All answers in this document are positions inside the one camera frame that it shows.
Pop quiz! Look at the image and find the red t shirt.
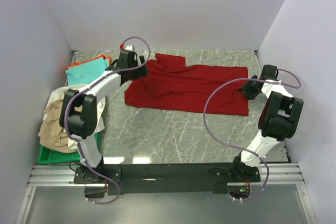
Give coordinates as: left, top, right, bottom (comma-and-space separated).
124, 53, 249, 116

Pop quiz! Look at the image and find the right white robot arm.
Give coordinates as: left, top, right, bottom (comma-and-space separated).
234, 65, 304, 170

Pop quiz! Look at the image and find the folded orange t shirt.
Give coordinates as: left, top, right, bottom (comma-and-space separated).
66, 54, 112, 70

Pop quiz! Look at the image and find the folded teal t shirt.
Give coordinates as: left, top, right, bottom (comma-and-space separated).
66, 59, 108, 86

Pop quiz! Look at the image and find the white t shirt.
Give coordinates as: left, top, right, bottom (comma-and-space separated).
43, 84, 107, 150

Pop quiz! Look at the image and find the beige t shirt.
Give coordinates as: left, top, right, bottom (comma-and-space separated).
38, 100, 77, 154

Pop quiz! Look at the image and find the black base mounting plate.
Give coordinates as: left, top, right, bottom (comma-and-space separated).
73, 163, 261, 195

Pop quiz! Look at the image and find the green plastic tray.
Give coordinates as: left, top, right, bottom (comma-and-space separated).
37, 132, 101, 165

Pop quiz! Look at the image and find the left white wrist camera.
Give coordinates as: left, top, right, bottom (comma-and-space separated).
119, 44, 135, 51

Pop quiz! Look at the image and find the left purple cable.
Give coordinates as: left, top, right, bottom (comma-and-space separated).
64, 36, 152, 206

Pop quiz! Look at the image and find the purple cable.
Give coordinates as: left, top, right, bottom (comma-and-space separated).
203, 68, 301, 203
64, 36, 152, 206

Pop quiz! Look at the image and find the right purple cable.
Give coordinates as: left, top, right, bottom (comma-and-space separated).
203, 68, 301, 203

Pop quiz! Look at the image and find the aluminium rail frame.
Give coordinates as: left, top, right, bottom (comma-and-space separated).
28, 163, 305, 187

